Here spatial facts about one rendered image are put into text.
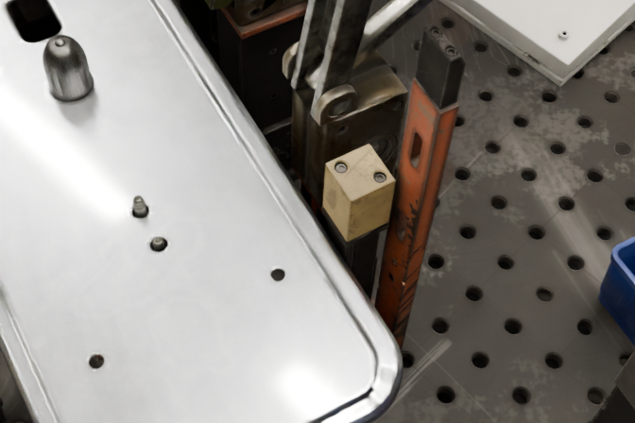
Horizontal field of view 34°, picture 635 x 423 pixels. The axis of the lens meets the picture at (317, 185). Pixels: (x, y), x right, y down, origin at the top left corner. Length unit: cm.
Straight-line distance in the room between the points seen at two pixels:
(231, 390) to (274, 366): 3
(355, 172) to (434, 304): 39
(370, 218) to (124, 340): 18
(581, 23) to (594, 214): 23
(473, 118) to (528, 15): 14
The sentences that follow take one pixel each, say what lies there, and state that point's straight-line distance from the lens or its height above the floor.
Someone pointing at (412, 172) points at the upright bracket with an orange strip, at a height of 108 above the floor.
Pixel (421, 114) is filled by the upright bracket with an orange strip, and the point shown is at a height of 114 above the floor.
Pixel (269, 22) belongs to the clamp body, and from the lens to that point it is 89.
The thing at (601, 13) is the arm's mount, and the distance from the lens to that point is 124.
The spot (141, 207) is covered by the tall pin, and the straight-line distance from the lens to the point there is 72.
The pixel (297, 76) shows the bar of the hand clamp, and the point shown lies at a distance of 72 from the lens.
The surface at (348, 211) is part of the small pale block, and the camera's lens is 67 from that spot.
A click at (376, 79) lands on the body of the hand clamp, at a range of 73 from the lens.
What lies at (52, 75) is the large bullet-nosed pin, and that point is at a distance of 78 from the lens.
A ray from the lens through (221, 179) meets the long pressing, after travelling 74.
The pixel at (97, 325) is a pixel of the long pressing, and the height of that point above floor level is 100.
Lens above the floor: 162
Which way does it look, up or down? 57 degrees down
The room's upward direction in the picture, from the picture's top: 3 degrees clockwise
